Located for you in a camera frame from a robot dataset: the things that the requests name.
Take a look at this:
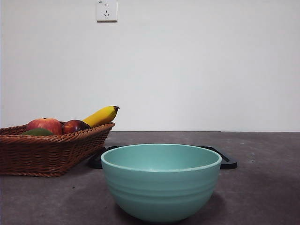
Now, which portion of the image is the yellow banana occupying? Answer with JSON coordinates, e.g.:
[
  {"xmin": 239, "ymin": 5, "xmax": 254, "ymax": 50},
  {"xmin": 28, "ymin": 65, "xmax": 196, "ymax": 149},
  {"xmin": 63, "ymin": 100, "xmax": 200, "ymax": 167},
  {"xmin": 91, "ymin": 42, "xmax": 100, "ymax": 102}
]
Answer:
[{"xmin": 82, "ymin": 105, "xmax": 120, "ymax": 128}]

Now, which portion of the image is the black rectangular tray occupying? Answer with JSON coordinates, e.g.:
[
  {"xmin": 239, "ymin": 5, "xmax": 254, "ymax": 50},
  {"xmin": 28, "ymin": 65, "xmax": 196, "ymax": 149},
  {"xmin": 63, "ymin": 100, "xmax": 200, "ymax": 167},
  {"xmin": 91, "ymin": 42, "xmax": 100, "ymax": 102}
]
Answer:
[{"xmin": 88, "ymin": 145, "xmax": 238, "ymax": 170}]

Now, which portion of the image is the white wall socket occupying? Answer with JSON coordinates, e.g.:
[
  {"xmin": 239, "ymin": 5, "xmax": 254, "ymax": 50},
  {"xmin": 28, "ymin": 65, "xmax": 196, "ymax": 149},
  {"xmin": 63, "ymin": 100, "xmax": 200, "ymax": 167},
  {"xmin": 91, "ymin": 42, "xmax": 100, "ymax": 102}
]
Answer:
[{"xmin": 97, "ymin": 0, "xmax": 118, "ymax": 23}]

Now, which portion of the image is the dark red plum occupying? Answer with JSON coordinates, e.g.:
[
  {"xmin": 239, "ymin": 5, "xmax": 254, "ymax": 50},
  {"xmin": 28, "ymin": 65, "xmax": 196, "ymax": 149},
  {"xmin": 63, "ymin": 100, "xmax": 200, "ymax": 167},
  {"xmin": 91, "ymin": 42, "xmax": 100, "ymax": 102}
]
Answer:
[{"xmin": 62, "ymin": 120, "xmax": 91, "ymax": 135}]

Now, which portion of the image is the brown wicker basket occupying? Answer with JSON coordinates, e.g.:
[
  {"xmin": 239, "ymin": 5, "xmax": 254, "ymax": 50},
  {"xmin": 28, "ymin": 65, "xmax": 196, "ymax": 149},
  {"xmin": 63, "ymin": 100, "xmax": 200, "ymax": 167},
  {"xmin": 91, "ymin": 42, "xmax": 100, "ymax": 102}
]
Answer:
[{"xmin": 0, "ymin": 121, "xmax": 116, "ymax": 178}]

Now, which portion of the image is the green avocado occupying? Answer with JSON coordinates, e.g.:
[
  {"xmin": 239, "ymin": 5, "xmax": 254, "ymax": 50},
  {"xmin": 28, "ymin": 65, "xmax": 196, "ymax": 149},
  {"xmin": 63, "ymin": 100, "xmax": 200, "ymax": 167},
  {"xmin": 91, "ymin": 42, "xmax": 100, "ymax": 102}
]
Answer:
[{"xmin": 21, "ymin": 128, "xmax": 53, "ymax": 136}]

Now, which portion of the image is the teal bowl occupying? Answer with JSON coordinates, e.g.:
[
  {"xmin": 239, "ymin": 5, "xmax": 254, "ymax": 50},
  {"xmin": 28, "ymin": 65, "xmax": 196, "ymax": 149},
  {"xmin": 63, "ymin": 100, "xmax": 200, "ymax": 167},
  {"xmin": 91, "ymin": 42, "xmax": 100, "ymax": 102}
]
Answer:
[{"xmin": 100, "ymin": 143, "xmax": 222, "ymax": 223}]

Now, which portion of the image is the red apple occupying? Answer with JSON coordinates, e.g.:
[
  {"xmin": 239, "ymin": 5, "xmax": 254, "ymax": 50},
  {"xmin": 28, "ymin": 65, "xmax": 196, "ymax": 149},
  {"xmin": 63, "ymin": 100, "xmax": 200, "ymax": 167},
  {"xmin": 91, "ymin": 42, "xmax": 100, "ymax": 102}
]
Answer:
[{"xmin": 25, "ymin": 117, "xmax": 63, "ymax": 136}]

